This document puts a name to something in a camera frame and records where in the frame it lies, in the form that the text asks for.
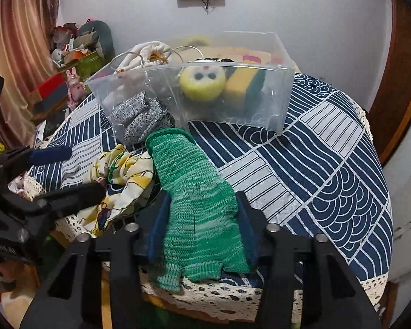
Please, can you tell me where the striped orange curtain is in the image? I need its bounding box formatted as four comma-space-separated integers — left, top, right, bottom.
0, 0, 59, 149

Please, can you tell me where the yellow green sponge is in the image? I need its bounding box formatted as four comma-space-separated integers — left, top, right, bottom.
222, 67, 266, 111

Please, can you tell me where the yellow floral cloth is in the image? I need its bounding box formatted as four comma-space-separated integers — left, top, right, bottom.
78, 144, 154, 236

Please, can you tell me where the grey knitted sock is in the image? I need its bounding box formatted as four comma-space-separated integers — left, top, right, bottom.
109, 91, 175, 147

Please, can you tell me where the green knitted glove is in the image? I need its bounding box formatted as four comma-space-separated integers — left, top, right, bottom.
145, 129, 250, 293

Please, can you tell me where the cream drawstring pouch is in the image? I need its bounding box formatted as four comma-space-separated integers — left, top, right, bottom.
102, 41, 173, 109

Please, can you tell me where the clear plastic storage box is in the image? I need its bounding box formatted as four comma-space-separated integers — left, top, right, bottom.
86, 31, 296, 140

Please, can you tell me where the red box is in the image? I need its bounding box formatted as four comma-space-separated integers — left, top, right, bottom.
29, 73, 64, 105

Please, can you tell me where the green cardboard box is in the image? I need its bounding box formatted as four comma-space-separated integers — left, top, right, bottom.
58, 51, 106, 82

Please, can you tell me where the pink rabbit toy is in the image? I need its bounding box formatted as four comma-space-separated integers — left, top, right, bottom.
66, 67, 87, 111

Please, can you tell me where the yellow round plush toy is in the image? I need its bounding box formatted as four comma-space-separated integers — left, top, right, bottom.
179, 63, 226, 102

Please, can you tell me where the navy white patterned tablecloth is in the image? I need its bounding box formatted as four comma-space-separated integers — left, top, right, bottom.
150, 73, 393, 282

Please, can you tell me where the white stickered cabinet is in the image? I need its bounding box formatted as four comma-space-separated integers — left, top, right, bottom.
384, 137, 411, 322

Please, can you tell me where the white lace table trim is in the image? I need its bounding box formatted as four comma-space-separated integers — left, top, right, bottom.
10, 173, 388, 323

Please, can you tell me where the grey green plush chair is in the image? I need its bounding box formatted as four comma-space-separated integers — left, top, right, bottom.
78, 20, 116, 63

